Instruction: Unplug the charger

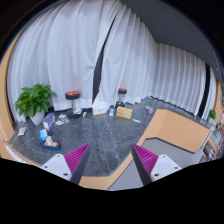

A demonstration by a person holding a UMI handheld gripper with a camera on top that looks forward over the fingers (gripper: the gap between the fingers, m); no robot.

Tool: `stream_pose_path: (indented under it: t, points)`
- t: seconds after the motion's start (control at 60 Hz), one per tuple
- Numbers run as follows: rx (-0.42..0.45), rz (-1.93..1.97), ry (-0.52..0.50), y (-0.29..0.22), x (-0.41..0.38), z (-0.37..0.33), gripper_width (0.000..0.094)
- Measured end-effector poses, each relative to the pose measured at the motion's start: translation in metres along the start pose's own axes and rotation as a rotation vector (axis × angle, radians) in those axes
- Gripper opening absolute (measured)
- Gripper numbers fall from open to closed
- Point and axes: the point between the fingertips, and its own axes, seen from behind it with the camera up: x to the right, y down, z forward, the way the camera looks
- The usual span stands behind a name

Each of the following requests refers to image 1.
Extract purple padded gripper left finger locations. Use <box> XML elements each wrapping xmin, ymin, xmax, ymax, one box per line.
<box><xmin>41</xmin><ymin>144</ymin><xmax>91</xmax><ymax>184</ymax></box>

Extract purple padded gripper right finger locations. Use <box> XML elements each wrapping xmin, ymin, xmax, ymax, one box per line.
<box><xmin>132</xmin><ymin>144</ymin><xmax>181</xmax><ymax>185</ymax></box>

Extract blue tray with items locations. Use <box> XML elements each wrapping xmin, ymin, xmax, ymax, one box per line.
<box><xmin>41</xmin><ymin>136</ymin><xmax>61</xmax><ymax>150</ymax></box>

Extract purple white box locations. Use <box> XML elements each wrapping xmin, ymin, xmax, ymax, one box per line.
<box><xmin>43</xmin><ymin>112</ymin><xmax>55</xmax><ymax>130</ymax></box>

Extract yellow cardboard box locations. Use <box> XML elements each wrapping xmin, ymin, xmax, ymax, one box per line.
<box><xmin>116</xmin><ymin>106</ymin><xmax>132</xmax><ymax>119</ymax></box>

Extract white paper on floor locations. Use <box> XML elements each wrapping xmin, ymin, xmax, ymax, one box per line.
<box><xmin>18</xmin><ymin>127</ymin><xmax>27</xmax><ymax>136</ymax></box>

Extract white cardboard box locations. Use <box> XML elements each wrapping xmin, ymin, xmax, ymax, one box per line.
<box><xmin>92</xmin><ymin>106</ymin><xmax>109</xmax><ymax>116</ymax></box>

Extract small blue white carton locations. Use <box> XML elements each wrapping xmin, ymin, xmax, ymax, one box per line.
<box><xmin>109</xmin><ymin>107</ymin><xmax>115</xmax><ymax>116</ymax></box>

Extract red black stool left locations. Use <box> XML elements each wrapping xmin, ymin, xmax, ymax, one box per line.
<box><xmin>65</xmin><ymin>91</ymin><xmax>80</xmax><ymax>119</ymax></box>

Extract red black stool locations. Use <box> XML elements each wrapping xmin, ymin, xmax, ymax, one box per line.
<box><xmin>65</xmin><ymin>91</ymin><xmax>80</xmax><ymax>119</ymax></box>
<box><xmin>116</xmin><ymin>88</ymin><xmax>127</xmax><ymax>108</ymax></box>

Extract green potted plant white pot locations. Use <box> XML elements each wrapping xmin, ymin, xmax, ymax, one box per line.
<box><xmin>15</xmin><ymin>84</ymin><xmax>56</xmax><ymax>125</ymax></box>

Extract red black stool right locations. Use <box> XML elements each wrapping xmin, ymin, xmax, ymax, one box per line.
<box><xmin>116</xmin><ymin>88</ymin><xmax>127</xmax><ymax>108</ymax></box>

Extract small green plant right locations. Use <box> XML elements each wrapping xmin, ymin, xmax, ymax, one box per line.
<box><xmin>209</xmin><ymin>109</ymin><xmax>216</xmax><ymax>119</ymax></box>

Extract white curtain right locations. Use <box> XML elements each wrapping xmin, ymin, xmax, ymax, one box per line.
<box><xmin>93</xmin><ymin>3</ymin><xmax>217</xmax><ymax>120</ymax></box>

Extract white curtain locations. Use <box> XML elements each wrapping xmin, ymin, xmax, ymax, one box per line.
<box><xmin>93</xmin><ymin>3</ymin><xmax>217</xmax><ymax>120</ymax></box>
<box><xmin>6</xmin><ymin>0</ymin><xmax>118</xmax><ymax>124</ymax></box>

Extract white curtain left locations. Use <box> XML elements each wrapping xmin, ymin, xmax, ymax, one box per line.
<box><xmin>6</xmin><ymin>0</ymin><xmax>118</xmax><ymax>124</ymax></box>

